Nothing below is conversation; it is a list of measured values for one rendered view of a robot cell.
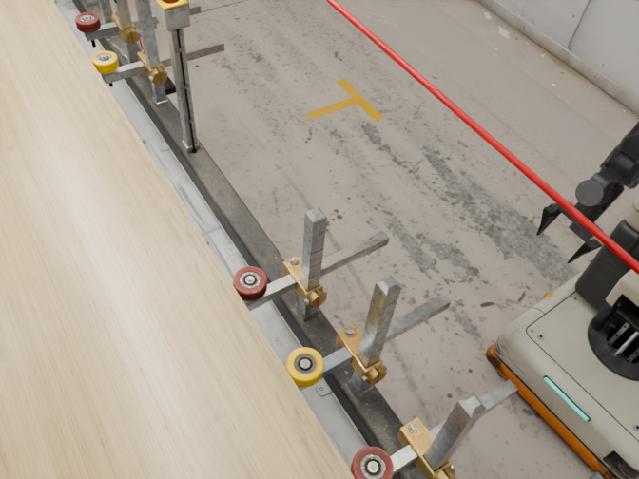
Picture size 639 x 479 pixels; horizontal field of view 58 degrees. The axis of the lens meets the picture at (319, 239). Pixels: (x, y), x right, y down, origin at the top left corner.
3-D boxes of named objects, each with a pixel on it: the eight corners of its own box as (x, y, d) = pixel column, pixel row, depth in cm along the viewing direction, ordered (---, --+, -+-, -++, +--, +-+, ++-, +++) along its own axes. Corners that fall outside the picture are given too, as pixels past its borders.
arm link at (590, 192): (655, 168, 121) (621, 144, 126) (638, 171, 113) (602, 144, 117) (617, 213, 128) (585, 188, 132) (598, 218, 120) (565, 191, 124)
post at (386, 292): (359, 383, 146) (391, 272, 108) (368, 394, 144) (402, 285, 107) (348, 390, 144) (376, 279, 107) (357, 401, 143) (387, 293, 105)
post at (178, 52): (194, 141, 194) (178, 17, 159) (201, 149, 192) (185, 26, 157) (182, 144, 193) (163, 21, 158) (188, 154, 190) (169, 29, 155)
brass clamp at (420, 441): (416, 424, 129) (419, 415, 125) (455, 477, 122) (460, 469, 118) (394, 438, 127) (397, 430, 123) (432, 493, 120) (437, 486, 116)
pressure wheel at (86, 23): (101, 37, 212) (93, 8, 203) (108, 48, 208) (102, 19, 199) (79, 43, 209) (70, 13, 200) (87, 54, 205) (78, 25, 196)
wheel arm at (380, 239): (380, 239, 161) (382, 228, 158) (388, 247, 159) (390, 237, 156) (241, 304, 145) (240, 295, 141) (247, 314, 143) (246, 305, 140)
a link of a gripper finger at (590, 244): (570, 272, 132) (598, 241, 126) (546, 250, 135) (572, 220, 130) (581, 267, 136) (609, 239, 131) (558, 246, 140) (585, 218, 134)
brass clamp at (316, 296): (300, 264, 154) (301, 253, 150) (328, 301, 147) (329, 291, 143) (280, 274, 151) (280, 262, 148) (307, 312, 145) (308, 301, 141)
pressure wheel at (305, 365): (294, 408, 128) (296, 386, 119) (280, 377, 132) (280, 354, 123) (326, 393, 131) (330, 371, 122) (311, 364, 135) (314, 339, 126)
